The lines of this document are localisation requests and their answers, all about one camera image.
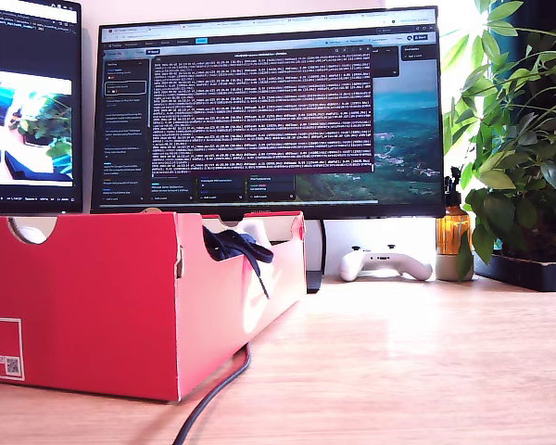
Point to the blue suede sneaker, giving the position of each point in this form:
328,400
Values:
32,235
222,248

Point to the red cardboard shoebox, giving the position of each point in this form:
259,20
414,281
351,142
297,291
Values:
97,301

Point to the white game controller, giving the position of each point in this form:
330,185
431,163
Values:
384,262

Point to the black Huawei computer monitor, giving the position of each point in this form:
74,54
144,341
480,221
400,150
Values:
398,139

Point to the amber pump bottle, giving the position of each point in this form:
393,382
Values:
449,232

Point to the cream round holder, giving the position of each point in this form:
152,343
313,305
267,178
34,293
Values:
446,269

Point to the green leafy house plant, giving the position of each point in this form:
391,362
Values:
523,139

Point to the dark teal curtain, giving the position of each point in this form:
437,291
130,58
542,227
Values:
547,14

